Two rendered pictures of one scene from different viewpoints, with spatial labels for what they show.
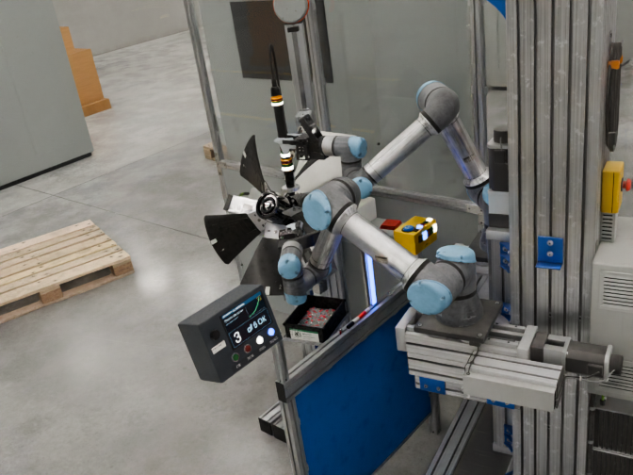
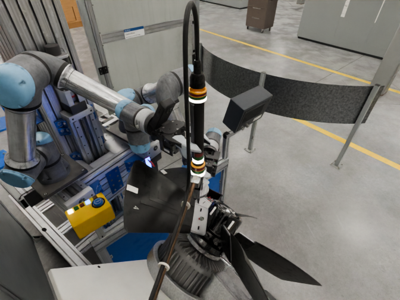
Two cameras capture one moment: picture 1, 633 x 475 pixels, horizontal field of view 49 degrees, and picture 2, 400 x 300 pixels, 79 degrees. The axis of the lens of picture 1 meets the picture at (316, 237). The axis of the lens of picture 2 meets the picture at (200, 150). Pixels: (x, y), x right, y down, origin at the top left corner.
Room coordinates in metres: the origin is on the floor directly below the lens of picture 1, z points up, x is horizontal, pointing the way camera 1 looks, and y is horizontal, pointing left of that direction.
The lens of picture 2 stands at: (3.07, 0.12, 1.91)
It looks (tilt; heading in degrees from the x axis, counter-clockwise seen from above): 41 degrees down; 185
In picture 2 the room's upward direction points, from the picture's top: straight up
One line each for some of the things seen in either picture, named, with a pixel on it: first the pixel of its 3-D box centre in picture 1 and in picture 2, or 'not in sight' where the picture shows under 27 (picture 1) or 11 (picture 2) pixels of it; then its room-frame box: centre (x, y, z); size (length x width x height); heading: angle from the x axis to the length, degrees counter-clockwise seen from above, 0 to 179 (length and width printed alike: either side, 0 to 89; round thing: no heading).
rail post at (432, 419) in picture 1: (430, 361); (116, 280); (2.54, -0.42, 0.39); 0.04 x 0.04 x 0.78; 46
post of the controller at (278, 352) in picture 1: (278, 354); (225, 146); (1.92, 0.18, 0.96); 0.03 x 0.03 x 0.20; 46
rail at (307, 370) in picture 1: (362, 326); (170, 196); (2.23, -0.12, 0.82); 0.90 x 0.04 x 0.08; 136
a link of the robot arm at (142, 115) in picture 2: (331, 145); (147, 122); (2.44, -0.10, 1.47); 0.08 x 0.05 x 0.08; 146
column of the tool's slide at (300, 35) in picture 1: (319, 206); not in sight; (3.26, -0.04, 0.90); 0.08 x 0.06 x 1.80; 81
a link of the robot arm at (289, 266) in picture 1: (290, 263); (212, 139); (2.14, 0.10, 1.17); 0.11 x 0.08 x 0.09; 173
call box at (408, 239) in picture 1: (415, 236); (91, 215); (2.52, -0.39, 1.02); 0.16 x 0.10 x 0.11; 136
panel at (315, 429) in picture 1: (371, 405); (174, 231); (2.23, -0.12, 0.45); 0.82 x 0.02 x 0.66; 136
